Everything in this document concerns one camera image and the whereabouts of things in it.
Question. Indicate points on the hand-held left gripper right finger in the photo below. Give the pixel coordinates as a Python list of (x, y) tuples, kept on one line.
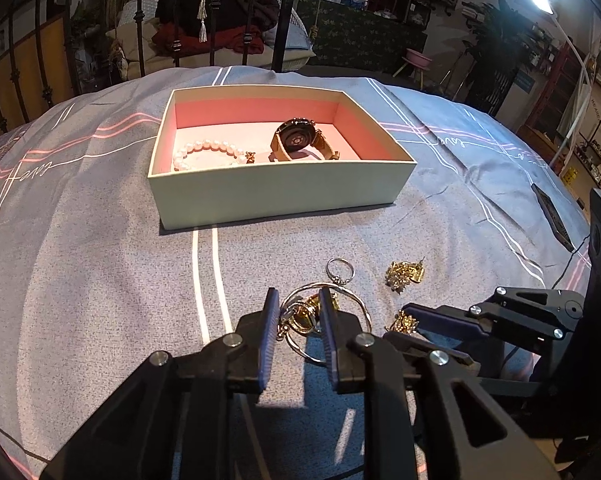
[(329, 345)]

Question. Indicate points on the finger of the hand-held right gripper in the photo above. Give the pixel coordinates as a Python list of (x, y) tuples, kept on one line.
[(433, 344), (445, 319)]

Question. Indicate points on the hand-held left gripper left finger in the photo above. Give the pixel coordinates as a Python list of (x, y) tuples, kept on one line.
[(268, 345)]

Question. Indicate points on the silver bangle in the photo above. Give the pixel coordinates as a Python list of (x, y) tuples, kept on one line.
[(353, 300)]

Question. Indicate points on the pale green jewelry box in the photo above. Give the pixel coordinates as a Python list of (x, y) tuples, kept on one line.
[(280, 195)]

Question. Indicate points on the gold earring cluster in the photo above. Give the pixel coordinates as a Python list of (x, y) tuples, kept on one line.
[(405, 274)]

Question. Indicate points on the black smartphone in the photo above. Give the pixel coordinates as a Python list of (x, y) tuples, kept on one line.
[(553, 217)]

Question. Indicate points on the red wooden shelf unit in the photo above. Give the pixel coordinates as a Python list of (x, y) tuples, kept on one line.
[(555, 90)]

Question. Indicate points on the gold wrist watch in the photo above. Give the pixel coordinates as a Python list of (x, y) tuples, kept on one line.
[(296, 139)]

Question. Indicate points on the pink stool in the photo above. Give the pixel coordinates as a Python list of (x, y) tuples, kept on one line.
[(418, 57)]

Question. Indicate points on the green patterned counter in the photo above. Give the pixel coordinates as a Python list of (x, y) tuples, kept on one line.
[(365, 30)]

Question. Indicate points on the red cloth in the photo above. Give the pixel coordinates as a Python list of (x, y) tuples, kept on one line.
[(235, 40)]

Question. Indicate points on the dark clothes pile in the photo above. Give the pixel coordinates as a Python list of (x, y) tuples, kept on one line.
[(230, 7)]

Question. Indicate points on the black iron bed frame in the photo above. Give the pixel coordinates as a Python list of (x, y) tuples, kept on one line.
[(40, 35)]

